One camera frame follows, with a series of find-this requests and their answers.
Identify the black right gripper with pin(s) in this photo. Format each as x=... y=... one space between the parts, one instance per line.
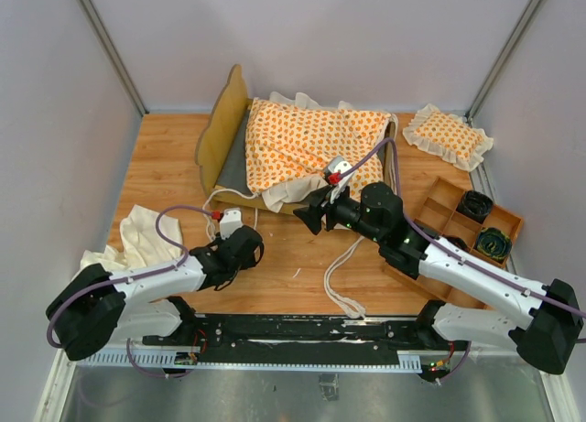
x=312 y=214

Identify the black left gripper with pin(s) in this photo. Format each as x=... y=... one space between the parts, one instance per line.
x=252 y=262

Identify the duck print bed cover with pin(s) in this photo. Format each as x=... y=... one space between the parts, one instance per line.
x=311 y=147

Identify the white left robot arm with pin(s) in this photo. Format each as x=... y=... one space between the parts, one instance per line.
x=99 y=307

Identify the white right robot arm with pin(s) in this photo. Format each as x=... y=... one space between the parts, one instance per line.
x=542 y=323

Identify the cream cloth pile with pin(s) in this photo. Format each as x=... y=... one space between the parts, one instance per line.
x=142 y=246

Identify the duck print small pillow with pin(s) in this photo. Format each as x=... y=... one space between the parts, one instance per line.
x=447 y=136

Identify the dark rolled sock upper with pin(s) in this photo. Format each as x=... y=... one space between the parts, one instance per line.
x=475 y=205

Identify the dark rolled sock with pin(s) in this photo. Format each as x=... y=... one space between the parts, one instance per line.
x=494 y=244
x=475 y=205

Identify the wooden compartment organizer box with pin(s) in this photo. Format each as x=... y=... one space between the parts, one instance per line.
x=438 y=212

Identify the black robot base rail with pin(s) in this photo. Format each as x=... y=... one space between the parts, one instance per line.
x=285 y=343

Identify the wooden pet bed frame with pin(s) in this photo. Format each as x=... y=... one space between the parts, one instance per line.
x=256 y=156

